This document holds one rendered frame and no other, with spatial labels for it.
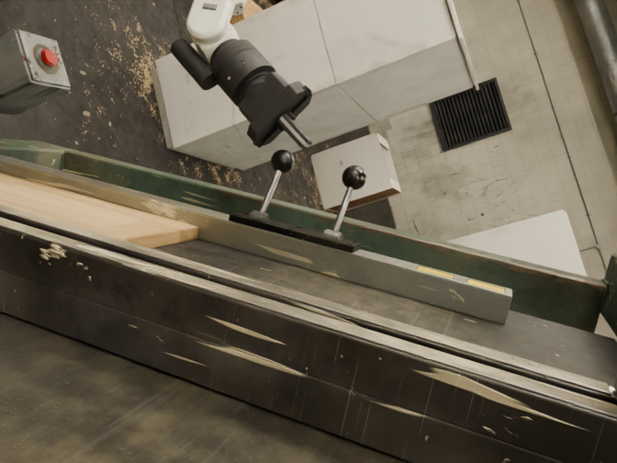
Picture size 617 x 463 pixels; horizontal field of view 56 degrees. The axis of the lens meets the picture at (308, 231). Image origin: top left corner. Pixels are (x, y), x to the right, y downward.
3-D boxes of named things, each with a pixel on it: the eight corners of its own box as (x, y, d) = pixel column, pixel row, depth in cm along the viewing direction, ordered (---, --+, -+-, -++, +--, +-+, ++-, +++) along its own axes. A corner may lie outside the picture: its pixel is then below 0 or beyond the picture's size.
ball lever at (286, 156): (249, 227, 90) (278, 154, 95) (270, 232, 89) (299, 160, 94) (241, 217, 87) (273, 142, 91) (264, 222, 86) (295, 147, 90)
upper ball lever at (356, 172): (319, 246, 87) (347, 170, 91) (343, 253, 86) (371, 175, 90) (316, 236, 83) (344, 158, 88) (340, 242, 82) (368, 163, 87)
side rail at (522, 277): (75, 198, 133) (82, 151, 131) (585, 340, 101) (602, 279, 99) (56, 199, 127) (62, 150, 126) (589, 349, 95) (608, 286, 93)
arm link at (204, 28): (230, 70, 101) (251, 6, 104) (218, 39, 92) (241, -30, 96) (196, 64, 102) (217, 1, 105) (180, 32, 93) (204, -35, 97)
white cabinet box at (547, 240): (321, 280, 518) (561, 215, 449) (338, 344, 510) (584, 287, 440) (296, 282, 462) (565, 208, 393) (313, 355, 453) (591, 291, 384)
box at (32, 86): (0, 68, 137) (58, 39, 130) (15, 117, 136) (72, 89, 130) (-45, 59, 125) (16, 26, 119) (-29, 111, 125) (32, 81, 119)
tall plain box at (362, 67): (219, 99, 427) (453, 2, 368) (238, 176, 418) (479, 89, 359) (143, 60, 344) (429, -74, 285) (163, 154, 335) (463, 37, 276)
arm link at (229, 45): (267, 76, 103) (230, 36, 106) (257, 39, 93) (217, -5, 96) (217, 114, 102) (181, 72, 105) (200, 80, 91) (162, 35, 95)
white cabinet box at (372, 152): (325, 163, 633) (387, 141, 608) (338, 213, 624) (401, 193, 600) (309, 155, 591) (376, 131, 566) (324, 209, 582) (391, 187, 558)
